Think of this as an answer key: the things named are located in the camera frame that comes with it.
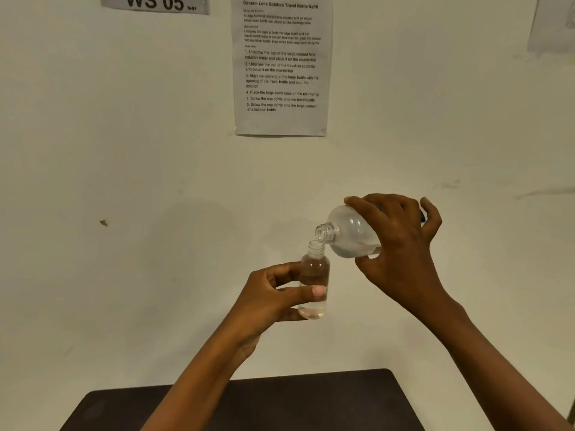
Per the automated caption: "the person's right hand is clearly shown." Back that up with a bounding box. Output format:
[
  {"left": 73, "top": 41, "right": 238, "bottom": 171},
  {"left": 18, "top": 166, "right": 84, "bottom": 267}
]
[{"left": 344, "top": 193, "right": 455, "bottom": 320}]

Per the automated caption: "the person's left hand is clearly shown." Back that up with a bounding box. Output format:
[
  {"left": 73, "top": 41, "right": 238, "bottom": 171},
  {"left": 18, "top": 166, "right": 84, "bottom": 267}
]
[{"left": 227, "top": 261, "right": 329, "bottom": 351}]

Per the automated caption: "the small clear travel bottle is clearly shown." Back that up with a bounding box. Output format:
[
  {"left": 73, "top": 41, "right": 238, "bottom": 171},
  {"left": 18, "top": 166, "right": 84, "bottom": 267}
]
[{"left": 297, "top": 240, "right": 331, "bottom": 320}]

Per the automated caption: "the large clear plastic bottle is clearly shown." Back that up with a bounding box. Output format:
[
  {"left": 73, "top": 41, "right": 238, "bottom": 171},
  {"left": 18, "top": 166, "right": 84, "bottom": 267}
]
[{"left": 314, "top": 204, "right": 427, "bottom": 260}]

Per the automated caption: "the person's left forearm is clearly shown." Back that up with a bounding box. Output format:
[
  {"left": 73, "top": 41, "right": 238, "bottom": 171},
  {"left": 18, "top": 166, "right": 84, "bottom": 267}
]
[{"left": 140, "top": 330, "right": 267, "bottom": 431}]

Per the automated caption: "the person's right forearm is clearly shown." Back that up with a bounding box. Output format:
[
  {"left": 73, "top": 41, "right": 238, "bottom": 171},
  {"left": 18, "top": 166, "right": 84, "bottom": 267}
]
[{"left": 420, "top": 298, "right": 575, "bottom": 431}]

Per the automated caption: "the white printed instruction sheet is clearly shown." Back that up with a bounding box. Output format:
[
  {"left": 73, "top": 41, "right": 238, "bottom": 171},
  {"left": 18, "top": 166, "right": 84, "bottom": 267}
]
[{"left": 230, "top": 0, "right": 334, "bottom": 138}]

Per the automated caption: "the white paper sheet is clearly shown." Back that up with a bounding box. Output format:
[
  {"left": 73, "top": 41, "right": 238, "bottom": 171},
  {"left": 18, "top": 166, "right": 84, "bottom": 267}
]
[{"left": 526, "top": 0, "right": 575, "bottom": 54}]

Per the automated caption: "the grey sign with black letters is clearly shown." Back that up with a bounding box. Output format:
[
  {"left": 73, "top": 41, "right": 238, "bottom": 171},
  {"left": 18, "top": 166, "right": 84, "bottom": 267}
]
[{"left": 100, "top": 0, "right": 211, "bottom": 16}]

